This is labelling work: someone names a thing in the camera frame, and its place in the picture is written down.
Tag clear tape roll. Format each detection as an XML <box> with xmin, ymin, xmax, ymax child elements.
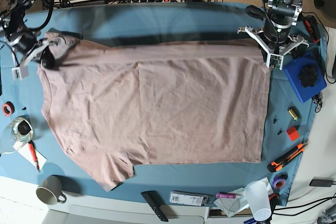
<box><xmin>7</xmin><ymin>116</ymin><xmax>34</xmax><ymax>143</ymax></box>

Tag translucent plastic cup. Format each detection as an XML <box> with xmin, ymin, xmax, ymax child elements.
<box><xmin>244</xmin><ymin>180</ymin><xmax>271</xmax><ymax>222</ymax></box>

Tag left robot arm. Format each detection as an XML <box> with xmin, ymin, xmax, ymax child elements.
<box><xmin>245</xmin><ymin>0</ymin><xmax>302</xmax><ymax>46</ymax></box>

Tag orange black power tool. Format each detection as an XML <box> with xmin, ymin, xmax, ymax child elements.
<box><xmin>304</xmin><ymin>15</ymin><xmax>321</xmax><ymax>44</ymax></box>

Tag purple tape roll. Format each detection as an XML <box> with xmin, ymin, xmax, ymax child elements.
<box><xmin>272</xmin><ymin>174</ymin><xmax>288</xmax><ymax>189</ymax></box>

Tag blue table cloth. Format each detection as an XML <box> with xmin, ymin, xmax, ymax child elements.
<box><xmin>1</xmin><ymin>3</ymin><xmax>317</xmax><ymax>203</ymax></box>

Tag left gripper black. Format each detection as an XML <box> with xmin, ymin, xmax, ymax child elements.
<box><xmin>262</xmin><ymin>19</ymin><xmax>291</xmax><ymax>45</ymax></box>

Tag red tape roll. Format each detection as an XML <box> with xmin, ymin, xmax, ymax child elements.
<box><xmin>2</xmin><ymin>101</ymin><xmax>15</xmax><ymax>116</ymax></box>

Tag white paper note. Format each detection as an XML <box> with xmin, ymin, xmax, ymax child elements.
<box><xmin>18</xmin><ymin>144</ymin><xmax>47</xmax><ymax>171</ymax></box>

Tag black remote control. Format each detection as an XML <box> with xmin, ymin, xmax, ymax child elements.
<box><xmin>141</xmin><ymin>190</ymin><xmax>169</xmax><ymax>222</ymax></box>

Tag grey ceramic mug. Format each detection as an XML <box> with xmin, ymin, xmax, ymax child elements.
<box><xmin>36</xmin><ymin>175</ymin><xmax>67</xmax><ymax>206</ymax></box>

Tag black star knob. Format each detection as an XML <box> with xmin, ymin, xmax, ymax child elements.
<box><xmin>298</xmin><ymin>65</ymin><xmax>318</xmax><ymax>88</ymax></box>

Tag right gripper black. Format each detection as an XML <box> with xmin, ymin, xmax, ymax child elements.
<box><xmin>7</xmin><ymin>31</ymin><xmax>65</xmax><ymax>69</ymax></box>

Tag purple marker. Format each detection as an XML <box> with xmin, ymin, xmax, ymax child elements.
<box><xmin>216</xmin><ymin>193</ymin><xmax>244</xmax><ymax>199</ymax></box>

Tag red cube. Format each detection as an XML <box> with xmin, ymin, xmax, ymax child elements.
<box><xmin>286</xmin><ymin>126</ymin><xmax>300</xmax><ymax>142</ymax></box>

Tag mauve pink T-shirt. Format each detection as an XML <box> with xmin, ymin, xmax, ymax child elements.
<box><xmin>37</xmin><ymin>32</ymin><xmax>270</xmax><ymax>191</ymax></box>

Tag blue plastic box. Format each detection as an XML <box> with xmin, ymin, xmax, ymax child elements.
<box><xmin>282</xmin><ymin>51</ymin><xmax>327</xmax><ymax>103</ymax></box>

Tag orange black utility knife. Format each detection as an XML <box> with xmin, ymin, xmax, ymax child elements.
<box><xmin>267</xmin><ymin>142</ymin><xmax>308</xmax><ymax>173</ymax></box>

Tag clear packaged item with barcode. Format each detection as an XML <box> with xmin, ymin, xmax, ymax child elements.
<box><xmin>169</xmin><ymin>191</ymin><xmax>209</xmax><ymax>207</ymax></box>

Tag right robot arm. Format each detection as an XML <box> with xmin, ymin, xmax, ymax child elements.
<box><xmin>1</xmin><ymin>0</ymin><xmax>56</xmax><ymax>69</ymax></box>

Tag orange pen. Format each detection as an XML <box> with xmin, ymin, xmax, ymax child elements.
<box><xmin>28</xmin><ymin>141</ymin><xmax>40</xmax><ymax>172</ymax></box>

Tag yellow green battery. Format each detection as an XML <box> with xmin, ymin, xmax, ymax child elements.
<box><xmin>287</xmin><ymin>106</ymin><xmax>301</xmax><ymax>121</ymax></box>

